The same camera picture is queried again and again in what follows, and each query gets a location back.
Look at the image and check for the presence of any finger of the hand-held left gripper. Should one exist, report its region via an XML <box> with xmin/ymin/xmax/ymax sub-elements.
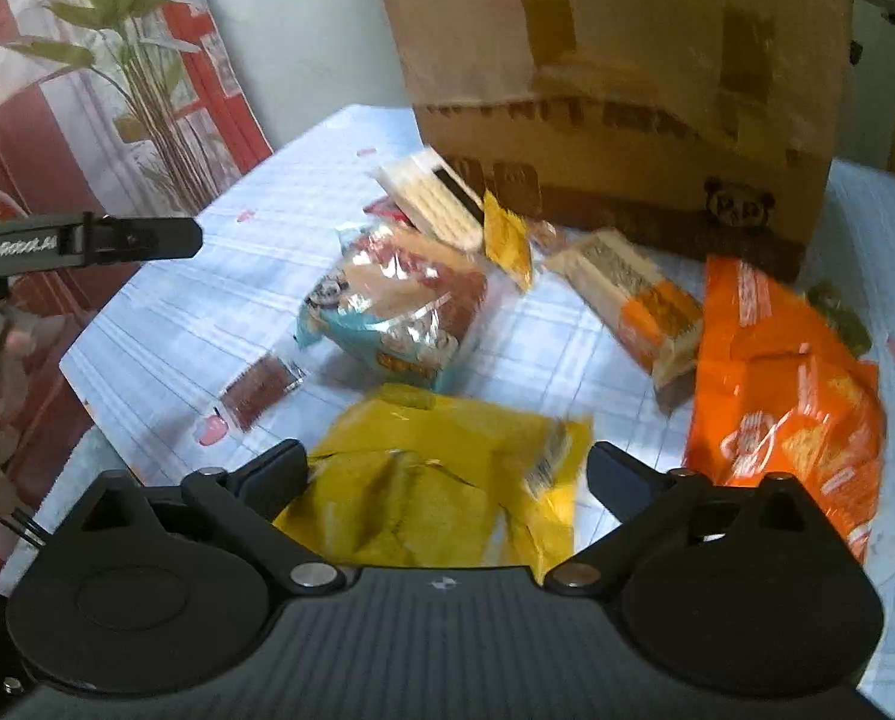
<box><xmin>89</xmin><ymin>214</ymin><xmax>204</xmax><ymax>263</ymax></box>

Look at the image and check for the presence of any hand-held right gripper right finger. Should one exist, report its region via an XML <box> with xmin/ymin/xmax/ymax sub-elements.
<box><xmin>541</xmin><ymin>441</ymin><xmax>840</xmax><ymax>595</ymax></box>

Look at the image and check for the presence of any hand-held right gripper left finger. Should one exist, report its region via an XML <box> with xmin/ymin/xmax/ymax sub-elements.
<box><xmin>65</xmin><ymin>439</ymin><xmax>347</xmax><ymax>595</ymax></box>

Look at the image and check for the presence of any large yellow snack bag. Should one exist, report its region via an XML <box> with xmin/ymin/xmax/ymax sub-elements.
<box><xmin>274</xmin><ymin>382</ymin><xmax>596</xmax><ymax>584</ymax></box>

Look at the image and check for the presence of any large orange snack bag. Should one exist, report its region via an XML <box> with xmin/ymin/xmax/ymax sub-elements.
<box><xmin>682</xmin><ymin>253</ymin><xmax>890</xmax><ymax>565</ymax></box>

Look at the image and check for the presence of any red snack sachet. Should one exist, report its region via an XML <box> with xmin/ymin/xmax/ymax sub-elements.
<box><xmin>362</xmin><ymin>196</ymin><xmax>413</xmax><ymax>227</ymax></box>

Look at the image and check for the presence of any small yellow sachet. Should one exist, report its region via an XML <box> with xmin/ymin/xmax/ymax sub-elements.
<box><xmin>480</xmin><ymin>190</ymin><xmax>536</xmax><ymax>293</ymax></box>

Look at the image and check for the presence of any large cardboard box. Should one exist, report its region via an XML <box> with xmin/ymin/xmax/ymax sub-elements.
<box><xmin>374</xmin><ymin>0</ymin><xmax>855</xmax><ymax>284</ymax></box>

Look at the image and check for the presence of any person's left hand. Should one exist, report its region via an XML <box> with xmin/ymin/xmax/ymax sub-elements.
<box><xmin>0</xmin><ymin>307</ymin><xmax>51</xmax><ymax>511</ymax></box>

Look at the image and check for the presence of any small brown snack packet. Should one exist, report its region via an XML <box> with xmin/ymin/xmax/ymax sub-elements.
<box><xmin>217</xmin><ymin>352</ymin><xmax>308</xmax><ymax>434</ymax></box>

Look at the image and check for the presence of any red plant printed curtain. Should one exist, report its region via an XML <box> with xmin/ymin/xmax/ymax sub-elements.
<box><xmin>0</xmin><ymin>0</ymin><xmax>275</xmax><ymax>563</ymax></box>

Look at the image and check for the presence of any orange and white biscuit packet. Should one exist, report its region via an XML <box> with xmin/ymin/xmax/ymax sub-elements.
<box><xmin>547</xmin><ymin>228</ymin><xmax>705</xmax><ymax>412</ymax></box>

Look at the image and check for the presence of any blue bread package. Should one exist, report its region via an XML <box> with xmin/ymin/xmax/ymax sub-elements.
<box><xmin>296</xmin><ymin>221</ymin><xmax>491</xmax><ymax>392</ymax></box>

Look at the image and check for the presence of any small clear brown packet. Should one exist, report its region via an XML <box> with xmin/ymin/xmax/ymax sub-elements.
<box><xmin>528</xmin><ymin>219</ymin><xmax>570</xmax><ymax>253</ymax></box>

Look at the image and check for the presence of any green snack packet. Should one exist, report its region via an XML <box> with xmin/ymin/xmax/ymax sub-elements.
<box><xmin>806</xmin><ymin>280</ymin><xmax>873</xmax><ymax>359</ymax></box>

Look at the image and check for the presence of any white cracker packet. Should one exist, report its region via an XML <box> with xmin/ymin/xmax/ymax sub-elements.
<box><xmin>371</xmin><ymin>148</ymin><xmax>488</xmax><ymax>253</ymax></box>

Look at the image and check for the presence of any white appliance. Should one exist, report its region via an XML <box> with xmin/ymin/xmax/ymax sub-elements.
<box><xmin>848</xmin><ymin>0</ymin><xmax>895</xmax><ymax>170</ymax></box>

